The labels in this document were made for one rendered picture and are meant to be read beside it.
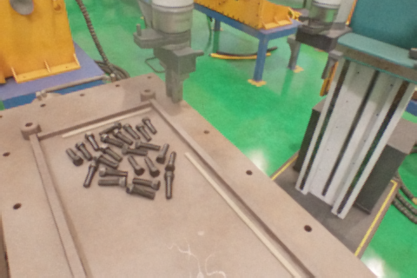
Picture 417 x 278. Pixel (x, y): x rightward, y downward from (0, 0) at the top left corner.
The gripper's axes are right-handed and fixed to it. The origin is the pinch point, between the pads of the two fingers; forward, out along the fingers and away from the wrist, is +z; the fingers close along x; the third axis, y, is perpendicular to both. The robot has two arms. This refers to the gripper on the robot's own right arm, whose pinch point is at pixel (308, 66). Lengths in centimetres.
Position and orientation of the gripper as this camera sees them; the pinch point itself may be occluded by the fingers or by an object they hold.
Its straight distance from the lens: 112.3
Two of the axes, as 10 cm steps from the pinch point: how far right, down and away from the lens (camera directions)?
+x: -7.2, -4.5, 5.3
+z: -0.6, 8.0, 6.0
